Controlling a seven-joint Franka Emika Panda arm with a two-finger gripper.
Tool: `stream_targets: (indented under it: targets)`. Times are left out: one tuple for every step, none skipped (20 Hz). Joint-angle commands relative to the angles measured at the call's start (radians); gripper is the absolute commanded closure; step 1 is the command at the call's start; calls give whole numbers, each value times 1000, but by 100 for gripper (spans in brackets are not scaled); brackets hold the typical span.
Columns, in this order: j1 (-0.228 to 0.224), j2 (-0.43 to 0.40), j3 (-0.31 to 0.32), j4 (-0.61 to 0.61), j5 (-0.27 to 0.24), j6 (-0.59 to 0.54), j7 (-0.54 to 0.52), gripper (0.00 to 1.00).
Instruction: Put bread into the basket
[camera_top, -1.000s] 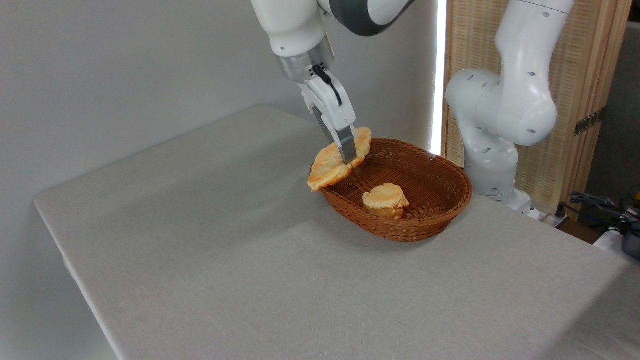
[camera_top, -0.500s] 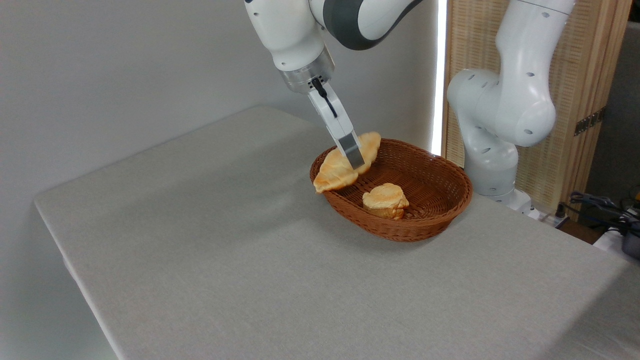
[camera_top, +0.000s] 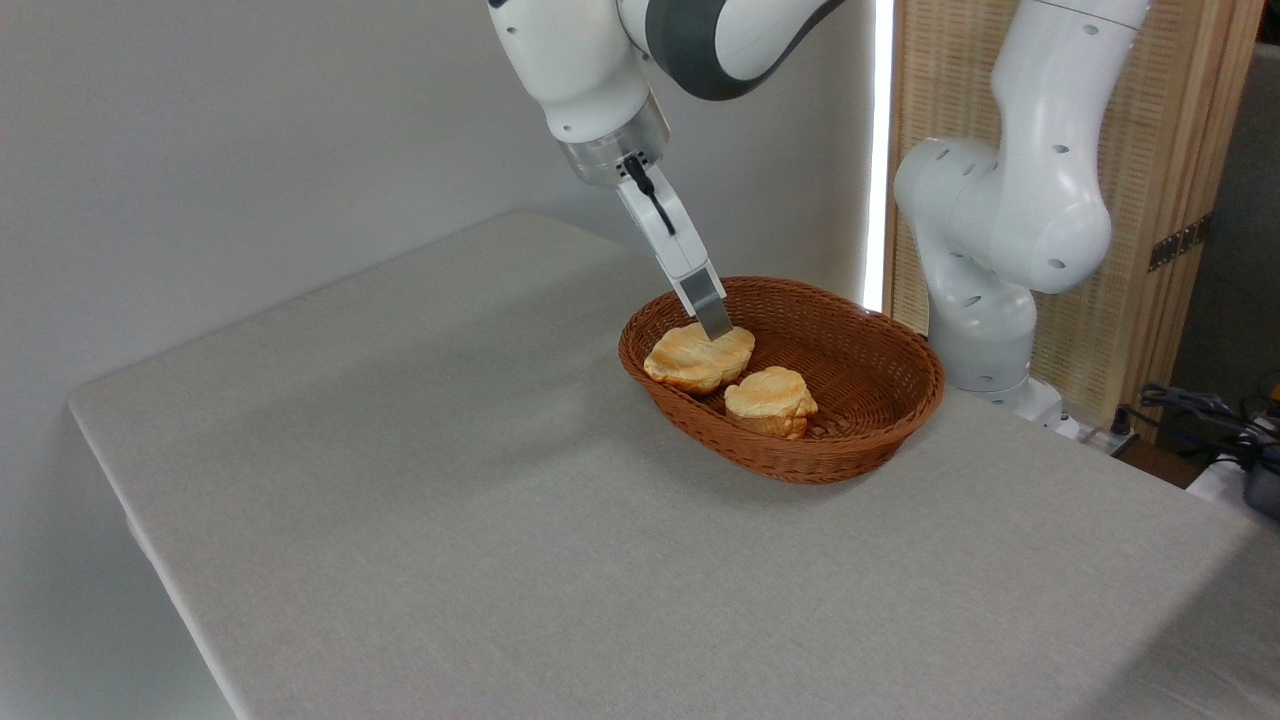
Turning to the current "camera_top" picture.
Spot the grey tablecloth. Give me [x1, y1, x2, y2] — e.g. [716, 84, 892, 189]
[68, 210, 1280, 720]

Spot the black cable bundle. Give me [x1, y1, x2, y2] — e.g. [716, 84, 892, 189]
[1120, 383, 1280, 471]

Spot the black screen hinge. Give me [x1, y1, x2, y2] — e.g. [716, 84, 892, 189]
[1148, 215, 1211, 273]

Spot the brown wicker basket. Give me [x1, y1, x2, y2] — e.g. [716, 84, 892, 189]
[618, 276, 947, 486]

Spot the wooden folding screen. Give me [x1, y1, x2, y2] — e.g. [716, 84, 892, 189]
[884, 0, 1266, 431]

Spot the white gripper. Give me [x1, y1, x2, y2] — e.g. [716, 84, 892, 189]
[615, 165, 736, 343]

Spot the white vertical light strip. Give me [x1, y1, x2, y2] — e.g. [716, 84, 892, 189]
[862, 0, 896, 311]

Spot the white power strip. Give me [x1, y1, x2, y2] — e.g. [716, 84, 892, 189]
[1075, 420, 1141, 458]

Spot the round golden bread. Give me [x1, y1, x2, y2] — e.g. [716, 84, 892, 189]
[724, 365, 820, 441]

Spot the long golden bread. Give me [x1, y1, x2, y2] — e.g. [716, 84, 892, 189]
[643, 322, 757, 396]

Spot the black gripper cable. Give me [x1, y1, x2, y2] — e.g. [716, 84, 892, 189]
[622, 155, 677, 237]

